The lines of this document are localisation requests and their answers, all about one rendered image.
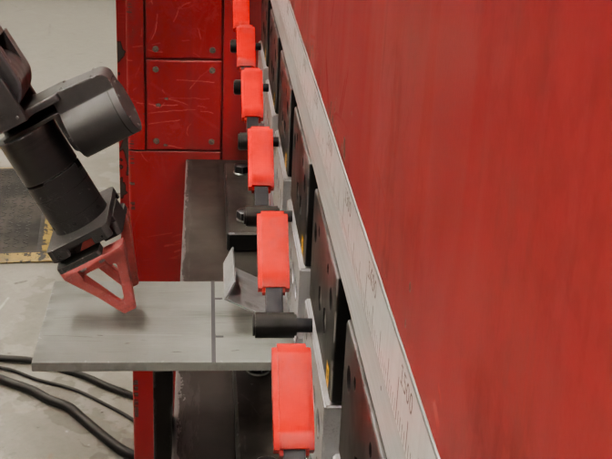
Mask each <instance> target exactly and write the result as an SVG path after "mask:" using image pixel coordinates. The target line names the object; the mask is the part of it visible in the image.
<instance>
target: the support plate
mask: <svg viewBox="0 0 612 459"><path fill-rule="evenodd" d="M97 283H99V284H100V285H101V286H103V287H104V288H106V289H107V290H109V291H111V292H112V293H113V294H115V295H116V296H118V297H119V298H120V299H123V298H124V294H123V290H122V286H121V285H120V284H119V283H117V282H116V281H97ZM133 288H134V293H135V299H136V305H137V307H136V308H135V309H134V310H131V311H128V312H126V313H123V312H121V311H119V310H117V309H116V308H114V307H113V306H111V305H109V304H108V303H106V302H105V301H102V300H101V299H99V298H98V297H97V296H95V295H93V294H91V293H89V292H87V291H84V290H82V289H80V288H78V287H77V286H75V285H73V284H71V283H69V282H67V281H55V282H54V286H53V289H52V292H51V295H50V299H49V302H48V305H47V308H46V314H45V318H44V320H43V324H42V328H41V331H40V334H39V337H38V341H37V344H36V349H35V353H34V356H33V360H32V362H31V365H32V372H131V371H271V348H273V347H277V343H294V341H293V338H255V336H253V335H252V315H253V314H255V313H254V312H251V311H248V310H246V309H243V308H241V307H240V306H237V305H235V304H233V303H230V302H228V301H224V285H223V281H215V298H222V300H215V333H216V335H223V337H224V338H216V362H211V281H139V282H138V285H136V286H134V287H133Z"/></svg>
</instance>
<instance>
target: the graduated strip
mask: <svg viewBox="0 0 612 459"><path fill-rule="evenodd" d="M278 4H279V8H280V13H281V16H282V20H283V23H284V26H285V29H286V33H287V36H288V39H289V43H290V46H291V52H292V55H293V58H294V62H295V65H296V68H297V72H298V75H299V79H300V81H301V87H302V91H303V94H304V97H305V101H306V104H307V108H308V110H309V114H310V117H311V123H312V126H313V130H314V133H315V137H316V139H317V143H318V146H319V150H320V152H321V159H322V162H323V166H324V168H325V172H326V175H327V179H328V181H329V185H330V188H331V194H332V197H333V201H334V204H335V208H336V210H337V214H338V217H339V221H340V224H341V227H342V233H343V237H344V239H345V243H346V246H347V250H348V253H349V256H350V260H351V263H352V268H353V272H354V275H355V279H356V282H357V285H358V289H359V292H360V295H361V298H362V304H363V308H364V311H365V314H366V318H367V321H368V324H369V327H370V331H371V334H372V339H373V343H374V347H375V350H376V353H377V356H378V360H379V363H380V366H381V369H382V376H383V379H384V382H385V385H386V389H387V392H388V395H389V398H390V402H391V406H392V408H393V414H394V418H395V421H396V424H397V427H398V431H399V435H400V437H401V441H402V444H403V449H404V453H405V456H406V459H435V456H434V450H433V448H432V445H431V442H430V439H429V436H428V433H427V431H426V428H425V425H424V421H423V417H422V414H421V411H420V408H419V405H418V402H417V400H416V397H415V393H414V390H413V386H412V383H411V380H410V377H409V374H408V372H407V369H406V365H405V362H404V359H403V355H402V352H401V349H400V346H399V343H398V341H397V337H396V334H395V331H394V328H393V324H392V321H391V318H390V315H389V312H388V310H387V306H386V303H385V300H384V297H383V293H382V290H381V287H380V284H379V281H378V278H377V275H376V272H375V269H374V267H373V264H372V259H371V256H370V253H369V250H368V247H367V244H366V241H365V238H364V236H363V233H362V228H361V225H360V221H359V219H358V216H357V213H356V210H355V207H354V205H353V202H352V197H351V194H350V191H349V188H348V185H347V182H346V179H345V177H344V174H343V171H342V166H341V162H340V160H339V157H338V154H337V151H336V148H335V146H334V143H333V140H332V134H331V131H330V129H329V126H328V123H327V120H326V117H325V115H324V112H323V109H322V105H321V101H320V98H319V95H318V92H317V89H316V86H315V84H314V81H313V77H312V74H311V70H310V67H309V64H308V61H307V58H306V56H305V53H304V50H303V46H302V43H301V39H300V36H299V33H298V30H297V27H296V25H295V22H294V18H293V15H292V12H291V8H290V5H289V2H288V0H278Z"/></svg>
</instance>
